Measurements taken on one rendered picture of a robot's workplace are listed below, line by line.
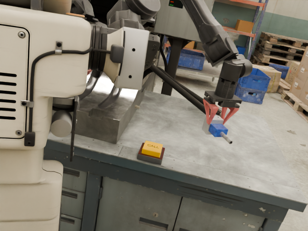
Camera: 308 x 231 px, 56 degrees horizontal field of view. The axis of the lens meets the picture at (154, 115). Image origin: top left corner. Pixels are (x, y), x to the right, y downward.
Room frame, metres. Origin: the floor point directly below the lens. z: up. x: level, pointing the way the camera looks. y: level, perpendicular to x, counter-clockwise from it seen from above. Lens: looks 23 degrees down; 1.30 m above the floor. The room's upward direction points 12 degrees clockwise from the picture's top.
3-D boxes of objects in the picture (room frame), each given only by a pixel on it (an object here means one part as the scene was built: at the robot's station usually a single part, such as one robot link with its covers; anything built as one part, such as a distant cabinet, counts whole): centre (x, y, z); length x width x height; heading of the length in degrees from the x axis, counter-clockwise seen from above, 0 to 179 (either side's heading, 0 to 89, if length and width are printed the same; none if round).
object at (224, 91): (0.87, -0.20, 1.06); 0.10 x 0.07 x 0.07; 113
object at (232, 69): (0.87, -0.20, 1.12); 0.07 x 0.06 x 0.07; 145
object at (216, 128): (0.84, -0.21, 0.93); 0.13 x 0.05 x 0.05; 23
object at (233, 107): (0.88, -0.21, 0.99); 0.07 x 0.07 x 0.09; 23
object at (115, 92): (1.11, 0.23, 0.92); 0.35 x 0.16 x 0.09; 176
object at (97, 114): (0.89, 0.19, 0.87); 0.05 x 0.05 x 0.04; 86
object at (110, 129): (1.12, 0.22, 0.87); 0.50 x 0.26 x 0.14; 176
